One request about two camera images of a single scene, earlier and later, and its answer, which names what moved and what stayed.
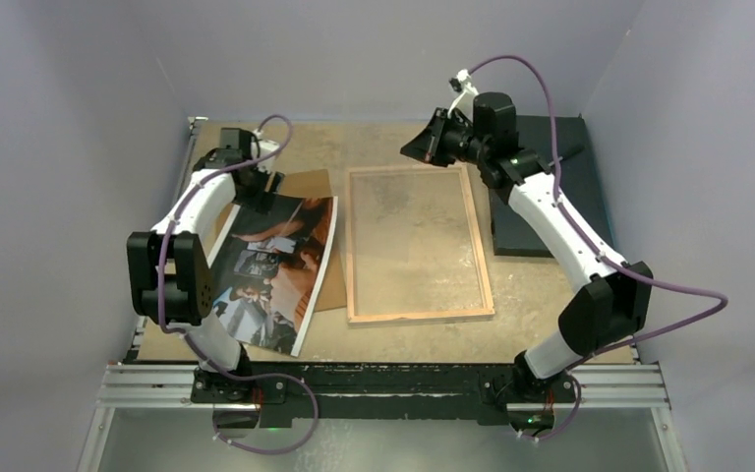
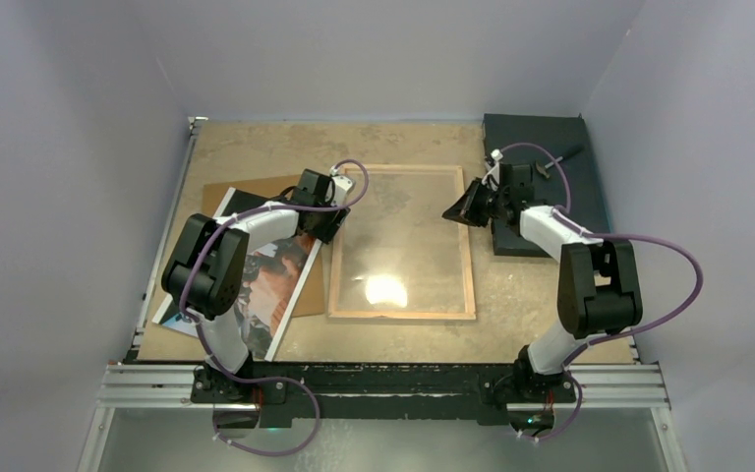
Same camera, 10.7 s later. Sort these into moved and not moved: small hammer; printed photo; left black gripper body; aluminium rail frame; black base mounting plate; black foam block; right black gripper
Moved: printed photo; left black gripper body; right black gripper
Not moved: black base mounting plate; black foam block; aluminium rail frame; small hammer
